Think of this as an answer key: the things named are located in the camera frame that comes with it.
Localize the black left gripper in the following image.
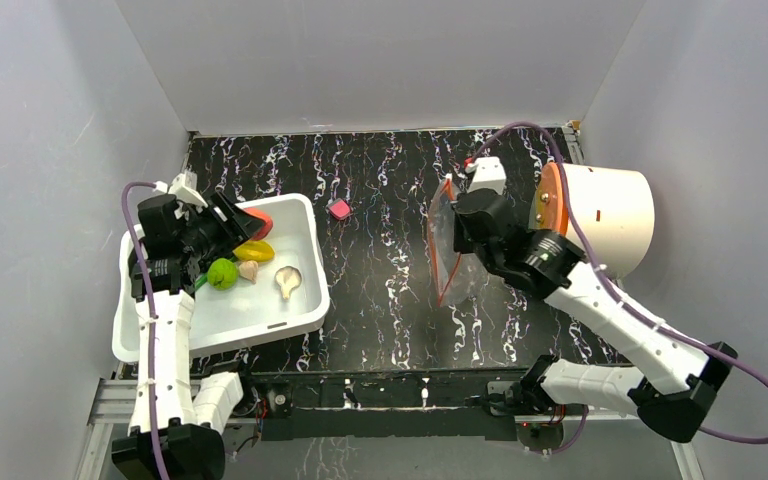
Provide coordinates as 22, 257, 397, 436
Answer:
180, 193, 264, 261

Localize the red orange food toy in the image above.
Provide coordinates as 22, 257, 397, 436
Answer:
243, 208, 274, 241

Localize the clear orange zip bag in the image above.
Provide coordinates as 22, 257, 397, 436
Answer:
426, 174, 489, 306

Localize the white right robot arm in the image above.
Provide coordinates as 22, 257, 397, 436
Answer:
452, 188, 730, 443

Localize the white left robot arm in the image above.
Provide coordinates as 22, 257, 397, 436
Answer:
111, 193, 272, 479

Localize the yellow starfruit toy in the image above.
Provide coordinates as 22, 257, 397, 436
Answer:
233, 240, 276, 263

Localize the beige garlic toy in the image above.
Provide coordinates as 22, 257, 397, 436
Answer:
237, 260, 259, 284

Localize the green pear toy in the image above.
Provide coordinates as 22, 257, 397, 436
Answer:
195, 258, 239, 291

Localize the beige mushroom toy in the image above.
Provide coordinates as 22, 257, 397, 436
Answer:
274, 266, 303, 301

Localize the white plastic bin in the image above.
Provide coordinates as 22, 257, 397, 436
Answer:
112, 194, 330, 363

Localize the small pink cube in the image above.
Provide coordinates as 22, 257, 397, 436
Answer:
327, 199, 352, 221

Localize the white orange cylinder container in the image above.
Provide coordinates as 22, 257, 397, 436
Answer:
529, 162, 655, 280

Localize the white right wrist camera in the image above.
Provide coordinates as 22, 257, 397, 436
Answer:
465, 156, 507, 195

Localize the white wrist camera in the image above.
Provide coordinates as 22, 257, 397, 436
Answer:
153, 171, 207, 208
465, 156, 507, 195

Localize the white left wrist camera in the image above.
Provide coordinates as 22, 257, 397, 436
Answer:
153, 171, 207, 208

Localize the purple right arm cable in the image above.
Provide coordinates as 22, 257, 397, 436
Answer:
466, 121, 768, 445

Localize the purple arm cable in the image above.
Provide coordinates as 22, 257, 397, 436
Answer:
466, 121, 768, 445
120, 180, 173, 480

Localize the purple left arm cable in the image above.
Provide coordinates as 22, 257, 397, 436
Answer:
120, 180, 173, 480

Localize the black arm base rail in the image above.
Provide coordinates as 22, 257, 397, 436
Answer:
92, 360, 630, 444

